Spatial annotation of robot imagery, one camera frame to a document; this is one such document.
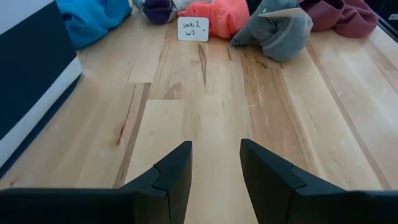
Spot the maroon garment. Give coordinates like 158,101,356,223
299,0,380,39

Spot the white sock purple toe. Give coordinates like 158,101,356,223
133,0,216,26

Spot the navy white striped fabric basket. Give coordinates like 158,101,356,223
0,0,83,180

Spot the teal blue garment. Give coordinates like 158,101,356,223
55,0,133,51

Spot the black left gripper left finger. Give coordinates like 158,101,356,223
119,140,193,224

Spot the coral pink sock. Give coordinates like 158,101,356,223
177,0,251,40

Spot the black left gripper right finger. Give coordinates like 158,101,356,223
239,138,348,224

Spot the grey sock teal toe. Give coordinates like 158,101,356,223
231,0,314,62

